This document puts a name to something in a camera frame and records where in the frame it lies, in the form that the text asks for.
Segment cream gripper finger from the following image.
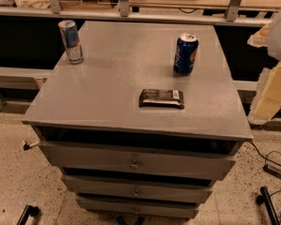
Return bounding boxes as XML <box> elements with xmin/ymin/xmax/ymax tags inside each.
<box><xmin>247</xmin><ymin>23</ymin><xmax>271</xmax><ymax>47</ymax></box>
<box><xmin>248</xmin><ymin>62</ymin><xmax>281</xmax><ymax>125</ymax></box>

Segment black rxbar chocolate bar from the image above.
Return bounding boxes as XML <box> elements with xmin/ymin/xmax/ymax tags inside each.
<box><xmin>139</xmin><ymin>89</ymin><xmax>185</xmax><ymax>109</ymax></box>

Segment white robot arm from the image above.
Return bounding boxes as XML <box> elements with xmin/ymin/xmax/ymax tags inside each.
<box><xmin>247</xmin><ymin>10</ymin><xmax>281</xmax><ymax>125</ymax></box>

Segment blue pepsi can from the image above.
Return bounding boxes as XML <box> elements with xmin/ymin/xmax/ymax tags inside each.
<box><xmin>173</xmin><ymin>33</ymin><xmax>199</xmax><ymax>75</ymax></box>

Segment silver blue redbull can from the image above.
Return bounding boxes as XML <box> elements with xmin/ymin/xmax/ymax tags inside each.
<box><xmin>58</xmin><ymin>20</ymin><xmax>83</xmax><ymax>64</ymax></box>

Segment black right base leg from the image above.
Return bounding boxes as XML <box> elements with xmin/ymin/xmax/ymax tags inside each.
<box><xmin>256</xmin><ymin>187</ymin><xmax>280</xmax><ymax>225</ymax></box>

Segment black base leg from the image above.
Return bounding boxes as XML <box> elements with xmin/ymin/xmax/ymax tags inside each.
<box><xmin>256</xmin><ymin>187</ymin><xmax>280</xmax><ymax>225</ymax></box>
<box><xmin>17</xmin><ymin>204</ymin><xmax>40</xmax><ymax>225</ymax></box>

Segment grey drawer cabinet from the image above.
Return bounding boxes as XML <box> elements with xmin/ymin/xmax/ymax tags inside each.
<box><xmin>23</xmin><ymin>22</ymin><xmax>252</xmax><ymax>210</ymax></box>

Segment top grey drawer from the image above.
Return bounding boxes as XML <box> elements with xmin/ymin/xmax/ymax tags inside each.
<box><xmin>39</xmin><ymin>141</ymin><xmax>236</xmax><ymax>180</ymax></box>

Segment grey drawer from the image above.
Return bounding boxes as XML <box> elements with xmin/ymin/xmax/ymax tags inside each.
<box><xmin>39</xmin><ymin>141</ymin><xmax>236</xmax><ymax>180</ymax></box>
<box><xmin>62</xmin><ymin>174</ymin><xmax>212</xmax><ymax>203</ymax></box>
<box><xmin>76</xmin><ymin>196</ymin><xmax>199</xmax><ymax>218</ymax></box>

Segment bottom grey drawer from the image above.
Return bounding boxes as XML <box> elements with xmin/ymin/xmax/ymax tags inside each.
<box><xmin>76</xmin><ymin>196</ymin><xmax>199</xmax><ymax>218</ymax></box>

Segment middle grey drawer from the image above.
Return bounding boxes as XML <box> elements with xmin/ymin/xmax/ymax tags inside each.
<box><xmin>62</xmin><ymin>174</ymin><xmax>212</xmax><ymax>203</ymax></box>

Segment black left base leg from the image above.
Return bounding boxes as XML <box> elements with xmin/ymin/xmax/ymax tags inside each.
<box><xmin>17</xmin><ymin>204</ymin><xmax>40</xmax><ymax>225</ymax></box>

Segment grey metal shelf rail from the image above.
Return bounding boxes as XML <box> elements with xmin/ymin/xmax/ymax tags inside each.
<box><xmin>0</xmin><ymin>0</ymin><xmax>272</xmax><ymax>27</ymax></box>

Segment black power adapter with cable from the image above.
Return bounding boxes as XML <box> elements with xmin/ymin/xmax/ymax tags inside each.
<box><xmin>250</xmin><ymin>141</ymin><xmax>281</xmax><ymax>225</ymax></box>

